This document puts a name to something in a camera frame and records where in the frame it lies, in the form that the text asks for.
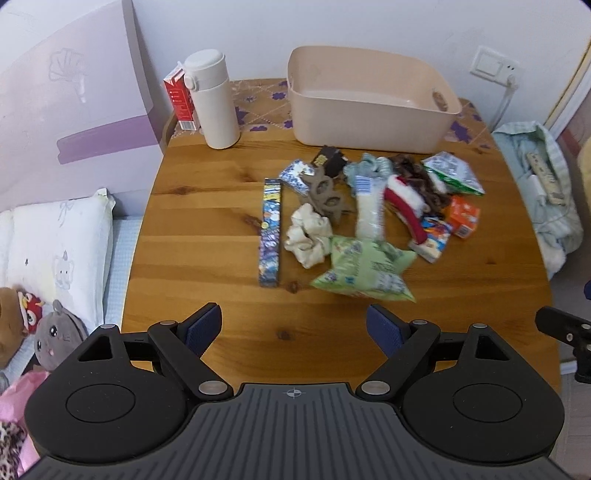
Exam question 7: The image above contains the large green snack bag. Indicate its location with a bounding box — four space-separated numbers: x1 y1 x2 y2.
309 235 417 304

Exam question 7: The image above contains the light blue bed sheet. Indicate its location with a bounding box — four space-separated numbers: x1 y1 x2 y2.
99 217 144 333

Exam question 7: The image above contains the brown plush toy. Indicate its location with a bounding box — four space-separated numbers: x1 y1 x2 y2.
0 287 26 370

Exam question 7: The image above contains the clear packet with barcode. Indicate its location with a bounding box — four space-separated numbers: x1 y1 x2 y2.
355 174 387 241

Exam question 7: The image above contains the white power cable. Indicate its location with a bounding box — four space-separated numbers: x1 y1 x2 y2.
492 85 515 132

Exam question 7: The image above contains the long blue snack box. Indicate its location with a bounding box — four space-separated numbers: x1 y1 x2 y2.
257 178 283 288

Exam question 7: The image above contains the beige patterned strip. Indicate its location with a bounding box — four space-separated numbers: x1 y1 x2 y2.
526 151 568 207

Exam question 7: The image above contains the wooden desktop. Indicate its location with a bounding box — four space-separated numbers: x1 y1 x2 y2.
121 78 561 395

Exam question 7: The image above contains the yellow cloth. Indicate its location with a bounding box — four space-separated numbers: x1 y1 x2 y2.
577 138 591 185

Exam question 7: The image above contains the leopard print cloth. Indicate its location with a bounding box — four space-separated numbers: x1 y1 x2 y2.
0 420 28 480

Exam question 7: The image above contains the pink cloth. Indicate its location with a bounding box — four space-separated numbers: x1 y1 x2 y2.
0 369 51 462

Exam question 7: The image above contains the blue white patterned packet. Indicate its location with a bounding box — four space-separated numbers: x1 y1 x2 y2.
278 158 317 197

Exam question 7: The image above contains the wooden chair back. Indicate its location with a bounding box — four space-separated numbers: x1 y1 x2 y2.
159 115 178 153

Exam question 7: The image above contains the beige plastic storage bin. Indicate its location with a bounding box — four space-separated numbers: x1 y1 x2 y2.
286 45 462 154

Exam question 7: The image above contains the white wall switch socket panel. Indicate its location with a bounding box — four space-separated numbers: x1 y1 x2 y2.
471 45 525 84

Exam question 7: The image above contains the light blue scrunchie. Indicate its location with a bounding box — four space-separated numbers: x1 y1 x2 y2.
344 152 393 190

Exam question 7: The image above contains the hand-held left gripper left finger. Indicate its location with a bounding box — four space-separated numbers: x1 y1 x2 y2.
76 302 232 402

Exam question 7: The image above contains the red carton box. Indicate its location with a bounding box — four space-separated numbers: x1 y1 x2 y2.
163 62 200 131

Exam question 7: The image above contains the white scrunchie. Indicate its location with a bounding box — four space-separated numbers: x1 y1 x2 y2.
284 203 334 269

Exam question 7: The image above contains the purple flower patterned table mat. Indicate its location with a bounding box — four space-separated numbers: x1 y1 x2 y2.
170 78 492 151

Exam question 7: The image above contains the colourful snack packet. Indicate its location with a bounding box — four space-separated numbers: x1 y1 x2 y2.
409 217 453 264

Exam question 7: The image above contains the lilac bed headboard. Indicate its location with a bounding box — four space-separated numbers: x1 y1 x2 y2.
0 0 158 217

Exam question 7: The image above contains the white thermos bottle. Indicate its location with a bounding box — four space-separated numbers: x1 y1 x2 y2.
184 49 241 149

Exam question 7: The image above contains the grey plush toy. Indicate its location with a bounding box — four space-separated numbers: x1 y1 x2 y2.
33 299 89 372

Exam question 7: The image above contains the pale green clothes bundle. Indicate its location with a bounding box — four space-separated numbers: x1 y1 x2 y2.
492 121 585 282

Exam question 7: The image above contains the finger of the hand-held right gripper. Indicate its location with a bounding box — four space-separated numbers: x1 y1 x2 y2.
534 305 591 384

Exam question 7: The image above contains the green white snack packet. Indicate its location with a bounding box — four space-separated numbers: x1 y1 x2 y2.
422 151 486 197

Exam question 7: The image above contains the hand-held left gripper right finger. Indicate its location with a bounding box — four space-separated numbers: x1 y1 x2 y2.
361 304 513 401

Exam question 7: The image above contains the brown patterned panel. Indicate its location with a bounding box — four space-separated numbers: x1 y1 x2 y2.
558 115 591 155

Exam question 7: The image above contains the red white fluffy hair band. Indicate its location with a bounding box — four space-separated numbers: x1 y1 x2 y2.
383 174 429 245

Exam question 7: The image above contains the small orange box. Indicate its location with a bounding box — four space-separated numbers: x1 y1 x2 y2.
444 195 481 239

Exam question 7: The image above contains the white printed pillow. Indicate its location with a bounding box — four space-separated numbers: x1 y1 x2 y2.
0 187 116 333

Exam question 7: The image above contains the red plush toy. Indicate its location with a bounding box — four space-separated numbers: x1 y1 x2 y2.
16 290 47 335

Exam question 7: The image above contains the dark snack packet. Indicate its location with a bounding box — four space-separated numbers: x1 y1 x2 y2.
311 145 349 178

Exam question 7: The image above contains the white door frame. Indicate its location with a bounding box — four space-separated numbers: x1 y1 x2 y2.
545 60 591 139

